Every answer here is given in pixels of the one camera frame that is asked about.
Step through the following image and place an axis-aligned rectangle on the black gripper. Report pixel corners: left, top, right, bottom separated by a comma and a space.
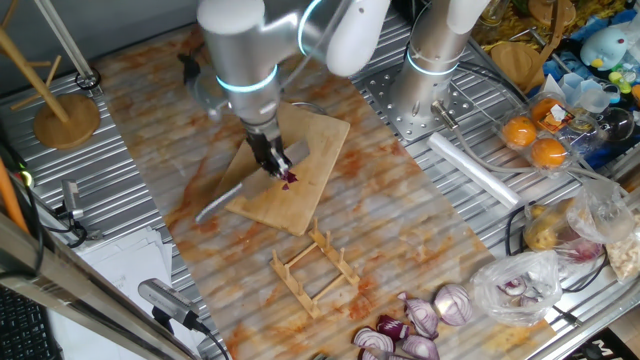
243, 124, 294, 180

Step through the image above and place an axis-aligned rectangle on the steel kitchen knife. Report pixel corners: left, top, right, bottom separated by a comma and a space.
194, 138, 311, 225

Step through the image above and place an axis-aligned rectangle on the wooden peg rack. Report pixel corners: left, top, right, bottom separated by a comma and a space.
269, 217, 361, 320

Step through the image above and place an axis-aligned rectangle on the plastic bag with onions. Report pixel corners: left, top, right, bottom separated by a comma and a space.
469, 249, 564, 327

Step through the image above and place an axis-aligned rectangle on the bamboo cutting board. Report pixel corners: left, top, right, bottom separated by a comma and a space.
213, 101, 351, 237

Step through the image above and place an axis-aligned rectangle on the marble pattern table mat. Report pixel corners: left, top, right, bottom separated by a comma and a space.
92, 14, 556, 360

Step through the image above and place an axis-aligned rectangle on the stack of white papers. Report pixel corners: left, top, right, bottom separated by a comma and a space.
47, 227, 201, 360

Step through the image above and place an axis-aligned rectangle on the white plastic wrap roll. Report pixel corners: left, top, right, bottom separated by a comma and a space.
426, 131, 522, 210

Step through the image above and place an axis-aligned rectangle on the dark purple onion piece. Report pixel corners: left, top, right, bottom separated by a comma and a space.
375, 314, 411, 342

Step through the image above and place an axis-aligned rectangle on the striped onion wedge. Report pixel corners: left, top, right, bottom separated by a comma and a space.
360, 347, 401, 360
352, 327, 396, 354

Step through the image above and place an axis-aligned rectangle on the pale purple onion wedge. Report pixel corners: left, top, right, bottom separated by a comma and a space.
399, 334, 441, 360
398, 292, 440, 340

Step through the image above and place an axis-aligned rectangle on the black metal clamp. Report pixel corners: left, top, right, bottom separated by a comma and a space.
53, 178, 104, 249

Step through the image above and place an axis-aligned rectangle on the wooden mug tree stand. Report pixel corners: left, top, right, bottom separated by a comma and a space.
0, 0, 102, 150

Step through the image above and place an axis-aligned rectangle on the big peeled onion half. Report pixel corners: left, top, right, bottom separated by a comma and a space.
433, 283, 474, 327

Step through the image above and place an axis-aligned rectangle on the wooden stand with disc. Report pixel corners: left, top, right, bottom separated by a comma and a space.
489, 0, 577, 95

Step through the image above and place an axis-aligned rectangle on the orange fruit with label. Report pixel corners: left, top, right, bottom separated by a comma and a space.
530, 97, 566, 126

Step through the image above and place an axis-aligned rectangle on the orange pole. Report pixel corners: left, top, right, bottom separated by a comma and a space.
0, 157, 30, 236

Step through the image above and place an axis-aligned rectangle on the plastic bag with potatoes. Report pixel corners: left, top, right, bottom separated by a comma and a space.
522, 179, 636, 264

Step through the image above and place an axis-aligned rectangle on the black keyboard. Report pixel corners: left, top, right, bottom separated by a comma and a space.
0, 284, 64, 360

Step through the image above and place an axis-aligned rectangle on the clear measuring cup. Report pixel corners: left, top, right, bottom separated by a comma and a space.
558, 72, 621, 114

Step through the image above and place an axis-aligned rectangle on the glass bowl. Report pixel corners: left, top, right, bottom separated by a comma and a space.
594, 106, 636, 143

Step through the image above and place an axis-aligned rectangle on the blue plush toy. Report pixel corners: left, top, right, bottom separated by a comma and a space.
579, 25, 630, 71

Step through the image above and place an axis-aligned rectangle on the green yellow toy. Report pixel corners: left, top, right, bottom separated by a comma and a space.
607, 69, 634, 95

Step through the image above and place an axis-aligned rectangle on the plastic bag with garlic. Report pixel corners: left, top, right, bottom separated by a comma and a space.
604, 214, 640, 284

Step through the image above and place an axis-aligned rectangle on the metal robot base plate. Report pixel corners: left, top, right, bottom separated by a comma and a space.
363, 62, 476, 143

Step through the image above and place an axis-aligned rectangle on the grey robot cable hose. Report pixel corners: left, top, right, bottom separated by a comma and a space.
430, 99, 631, 196

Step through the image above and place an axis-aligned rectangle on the silver camera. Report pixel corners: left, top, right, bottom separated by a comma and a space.
137, 278, 201, 331

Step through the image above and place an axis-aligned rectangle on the black camera cable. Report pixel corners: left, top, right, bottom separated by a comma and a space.
192, 319, 231, 360

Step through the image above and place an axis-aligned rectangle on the thin black cable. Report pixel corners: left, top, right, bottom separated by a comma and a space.
504, 202, 609, 294

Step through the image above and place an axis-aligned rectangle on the aluminium frame beam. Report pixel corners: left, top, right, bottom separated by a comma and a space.
0, 212, 201, 360

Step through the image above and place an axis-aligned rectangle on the white rod with black ring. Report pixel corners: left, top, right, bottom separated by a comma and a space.
32, 0, 104, 92

